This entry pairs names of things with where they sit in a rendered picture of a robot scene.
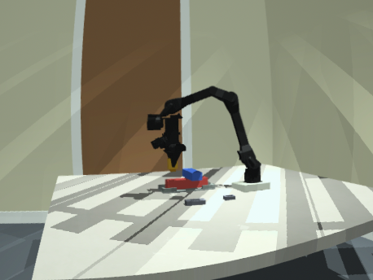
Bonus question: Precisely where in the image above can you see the red tapered block with square socket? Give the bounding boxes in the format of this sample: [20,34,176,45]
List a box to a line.
[165,177,208,190]

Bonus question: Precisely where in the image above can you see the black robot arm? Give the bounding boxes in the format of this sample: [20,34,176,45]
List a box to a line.
[147,85,263,183]

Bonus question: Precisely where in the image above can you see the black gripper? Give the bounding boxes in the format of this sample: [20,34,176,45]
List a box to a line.
[160,129,186,168]

